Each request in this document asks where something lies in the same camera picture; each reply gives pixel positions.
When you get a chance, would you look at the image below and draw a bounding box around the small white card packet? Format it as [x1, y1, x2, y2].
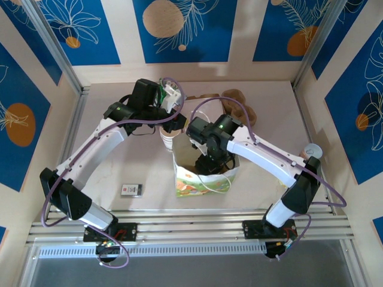
[121, 182, 144, 198]

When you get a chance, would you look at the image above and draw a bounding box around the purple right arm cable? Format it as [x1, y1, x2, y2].
[190, 97, 348, 262]

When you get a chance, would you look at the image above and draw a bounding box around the white slotted cable duct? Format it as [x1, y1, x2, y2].
[38, 241, 268, 258]

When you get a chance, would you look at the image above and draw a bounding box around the stack of pulp cup carriers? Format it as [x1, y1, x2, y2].
[220, 88, 258, 125]

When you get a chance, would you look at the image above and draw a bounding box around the aluminium rail beam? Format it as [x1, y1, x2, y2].
[25, 209, 355, 245]

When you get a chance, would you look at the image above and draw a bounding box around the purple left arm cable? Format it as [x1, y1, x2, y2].
[41, 77, 185, 268]

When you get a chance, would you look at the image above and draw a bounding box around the aluminium frame post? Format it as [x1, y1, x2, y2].
[22, 0, 86, 95]
[292, 0, 345, 89]

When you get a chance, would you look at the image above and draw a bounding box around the white printed paper bag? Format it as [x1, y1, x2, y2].
[172, 109, 241, 199]

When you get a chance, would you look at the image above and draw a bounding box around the stack of white paper cups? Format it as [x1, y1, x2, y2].
[160, 127, 180, 153]

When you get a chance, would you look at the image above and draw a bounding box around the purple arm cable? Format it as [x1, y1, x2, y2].
[41, 77, 185, 268]
[190, 97, 348, 262]

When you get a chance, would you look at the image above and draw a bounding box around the aluminium side rail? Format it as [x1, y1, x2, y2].
[43, 86, 90, 224]
[292, 83, 338, 215]

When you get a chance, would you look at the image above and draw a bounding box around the small yogurt cup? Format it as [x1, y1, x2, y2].
[300, 143, 324, 162]

